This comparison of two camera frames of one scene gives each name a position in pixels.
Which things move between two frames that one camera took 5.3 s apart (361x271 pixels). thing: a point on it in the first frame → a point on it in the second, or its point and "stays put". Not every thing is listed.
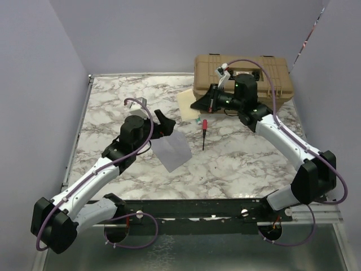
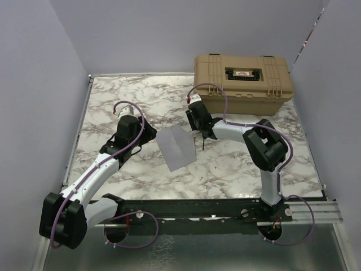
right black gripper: (203, 103) → (190, 119)
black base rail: (199, 216) stays put
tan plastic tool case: (272, 73) stays put
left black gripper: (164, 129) → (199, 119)
